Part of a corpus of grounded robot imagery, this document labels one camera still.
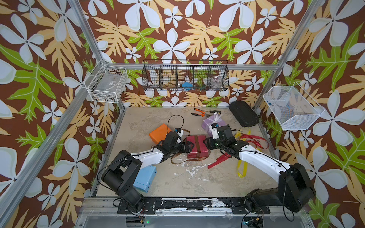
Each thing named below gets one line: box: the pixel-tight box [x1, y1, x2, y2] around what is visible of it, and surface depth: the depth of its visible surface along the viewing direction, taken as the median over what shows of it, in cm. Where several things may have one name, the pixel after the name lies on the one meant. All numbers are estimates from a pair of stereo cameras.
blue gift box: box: [133, 164, 157, 193], surface depth 78 cm
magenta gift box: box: [186, 134, 209, 159], surface depth 92 cm
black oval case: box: [229, 100, 260, 128], surface depth 110 cm
